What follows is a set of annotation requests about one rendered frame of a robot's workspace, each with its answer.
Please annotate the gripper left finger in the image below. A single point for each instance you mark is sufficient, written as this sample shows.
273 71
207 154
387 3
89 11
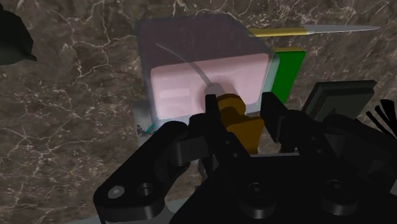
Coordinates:
145 173

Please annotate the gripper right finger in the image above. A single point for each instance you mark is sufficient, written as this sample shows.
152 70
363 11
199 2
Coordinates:
297 133

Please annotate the dark grey book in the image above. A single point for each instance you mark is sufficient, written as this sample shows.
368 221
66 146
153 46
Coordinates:
341 96

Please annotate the green box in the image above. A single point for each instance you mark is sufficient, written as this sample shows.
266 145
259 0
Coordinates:
288 73

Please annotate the translucent box with pink base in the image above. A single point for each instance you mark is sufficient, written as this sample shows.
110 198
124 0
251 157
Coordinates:
183 90

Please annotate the black rounded thing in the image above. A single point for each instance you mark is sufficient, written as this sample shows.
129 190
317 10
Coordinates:
14 40

